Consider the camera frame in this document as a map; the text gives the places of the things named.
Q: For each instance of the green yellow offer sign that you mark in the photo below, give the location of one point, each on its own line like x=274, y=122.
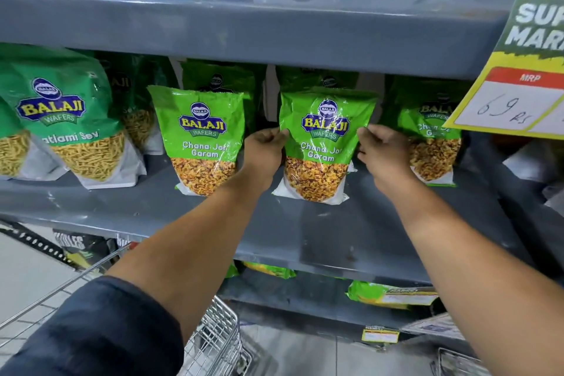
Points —
x=520, y=102

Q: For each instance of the person's left forearm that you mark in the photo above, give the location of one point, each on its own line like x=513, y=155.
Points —
x=189, y=248

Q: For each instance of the person's right forearm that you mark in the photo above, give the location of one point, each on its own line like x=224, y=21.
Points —
x=476, y=283

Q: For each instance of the person's right hand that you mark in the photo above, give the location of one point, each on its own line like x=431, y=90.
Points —
x=390, y=160

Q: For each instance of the grey metal shelf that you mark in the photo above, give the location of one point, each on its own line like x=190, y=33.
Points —
x=264, y=23

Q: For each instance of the black snack packet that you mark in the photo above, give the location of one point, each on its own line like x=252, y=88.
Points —
x=81, y=248

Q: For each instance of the dark blue left sleeve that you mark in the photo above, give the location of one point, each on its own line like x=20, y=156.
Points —
x=97, y=331

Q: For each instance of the red white blue sign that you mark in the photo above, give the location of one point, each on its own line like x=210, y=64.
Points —
x=434, y=326

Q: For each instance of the lime green chips packet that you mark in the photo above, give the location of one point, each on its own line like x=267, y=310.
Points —
x=269, y=270
x=365, y=292

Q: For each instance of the person's left hand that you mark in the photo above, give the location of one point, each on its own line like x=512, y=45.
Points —
x=264, y=160

